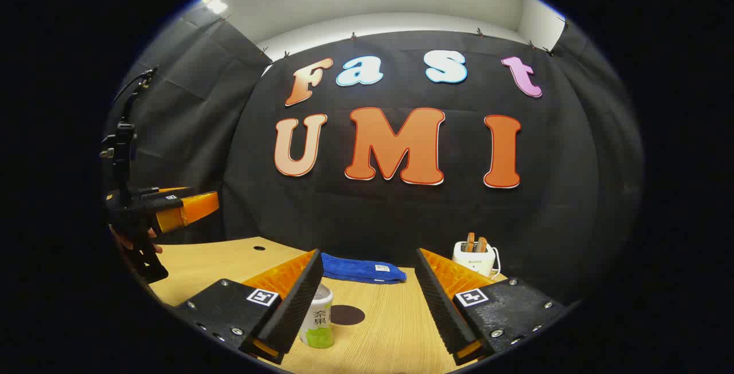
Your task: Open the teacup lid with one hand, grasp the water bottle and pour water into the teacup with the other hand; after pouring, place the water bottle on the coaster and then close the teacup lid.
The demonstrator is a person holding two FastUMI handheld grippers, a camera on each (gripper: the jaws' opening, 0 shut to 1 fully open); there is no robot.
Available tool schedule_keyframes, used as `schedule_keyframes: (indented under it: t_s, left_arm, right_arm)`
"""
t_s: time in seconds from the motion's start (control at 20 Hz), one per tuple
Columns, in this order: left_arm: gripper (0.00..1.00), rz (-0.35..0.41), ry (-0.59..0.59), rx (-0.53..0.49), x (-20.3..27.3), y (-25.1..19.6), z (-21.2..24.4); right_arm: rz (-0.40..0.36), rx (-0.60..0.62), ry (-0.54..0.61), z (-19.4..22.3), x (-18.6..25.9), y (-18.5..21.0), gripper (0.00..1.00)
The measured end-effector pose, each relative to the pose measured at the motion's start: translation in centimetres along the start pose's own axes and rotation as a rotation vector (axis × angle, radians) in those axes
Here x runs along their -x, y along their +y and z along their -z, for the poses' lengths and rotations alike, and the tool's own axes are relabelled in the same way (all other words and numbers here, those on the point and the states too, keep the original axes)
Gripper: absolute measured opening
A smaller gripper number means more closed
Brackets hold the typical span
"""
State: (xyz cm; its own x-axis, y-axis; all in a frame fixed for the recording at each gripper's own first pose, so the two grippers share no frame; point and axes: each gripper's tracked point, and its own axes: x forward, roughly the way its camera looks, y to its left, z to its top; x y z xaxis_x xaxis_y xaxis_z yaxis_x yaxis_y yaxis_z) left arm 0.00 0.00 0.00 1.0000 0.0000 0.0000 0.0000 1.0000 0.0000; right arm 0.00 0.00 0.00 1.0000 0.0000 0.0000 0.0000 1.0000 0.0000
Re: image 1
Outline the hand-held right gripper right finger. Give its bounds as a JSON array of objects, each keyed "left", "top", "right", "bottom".
[{"left": 415, "top": 248, "right": 568, "bottom": 366}]

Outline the dark brown round coaster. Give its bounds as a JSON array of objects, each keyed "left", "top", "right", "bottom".
[{"left": 331, "top": 305, "right": 366, "bottom": 326}]

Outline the white green label water bottle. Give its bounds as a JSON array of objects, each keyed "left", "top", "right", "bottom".
[{"left": 299, "top": 283, "right": 334, "bottom": 349}]

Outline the blue towel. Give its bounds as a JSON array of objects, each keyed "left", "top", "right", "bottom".
[{"left": 320, "top": 252, "right": 408, "bottom": 285}]

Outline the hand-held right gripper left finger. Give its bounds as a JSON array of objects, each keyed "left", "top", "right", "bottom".
[{"left": 172, "top": 249, "right": 325, "bottom": 365}]

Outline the white toaster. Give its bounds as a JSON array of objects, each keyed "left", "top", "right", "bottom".
[{"left": 452, "top": 240, "right": 497, "bottom": 278}]

